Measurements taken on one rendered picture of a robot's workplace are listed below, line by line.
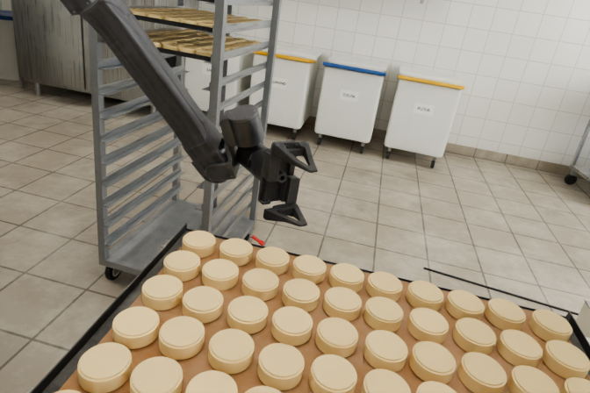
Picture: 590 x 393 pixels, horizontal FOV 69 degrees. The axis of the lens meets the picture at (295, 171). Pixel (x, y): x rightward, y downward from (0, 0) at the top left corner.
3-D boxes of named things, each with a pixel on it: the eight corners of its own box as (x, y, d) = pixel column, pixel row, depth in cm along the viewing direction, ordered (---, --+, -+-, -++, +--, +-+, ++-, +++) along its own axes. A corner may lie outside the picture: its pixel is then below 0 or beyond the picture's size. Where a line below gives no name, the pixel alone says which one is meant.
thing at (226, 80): (209, 91, 142) (210, 82, 141) (201, 89, 143) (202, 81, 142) (268, 67, 200) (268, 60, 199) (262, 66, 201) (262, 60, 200)
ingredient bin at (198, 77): (179, 120, 414) (182, 37, 384) (204, 105, 472) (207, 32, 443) (233, 130, 408) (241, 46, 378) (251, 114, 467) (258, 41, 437)
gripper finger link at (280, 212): (318, 233, 73) (288, 208, 80) (325, 196, 71) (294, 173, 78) (284, 240, 70) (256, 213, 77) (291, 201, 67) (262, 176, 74)
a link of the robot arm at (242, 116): (216, 156, 88) (207, 182, 81) (199, 107, 82) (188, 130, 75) (273, 149, 86) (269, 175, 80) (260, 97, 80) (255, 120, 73)
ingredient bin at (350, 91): (309, 146, 396) (322, 61, 367) (321, 128, 455) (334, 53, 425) (367, 158, 388) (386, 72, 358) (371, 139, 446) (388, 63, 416)
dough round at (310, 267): (331, 279, 64) (334, 267, 63) (305, 289, 61) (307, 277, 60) (310, 261, 68) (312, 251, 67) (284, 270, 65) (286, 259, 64)
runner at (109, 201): (109, 207, 170) (108, 201, 169) (103, 206, 170) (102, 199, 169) (185, 156, 228) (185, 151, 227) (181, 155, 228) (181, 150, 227)
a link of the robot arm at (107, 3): (69, -40, 68) (32, -26, 59) (97, -59, 66) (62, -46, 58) (219, 161, 90) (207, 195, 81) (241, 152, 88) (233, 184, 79)
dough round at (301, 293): (303, 285, 62) (305, 274, 61) (325, 306, 58) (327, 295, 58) (274, 295, 59) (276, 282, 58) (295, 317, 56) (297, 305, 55)
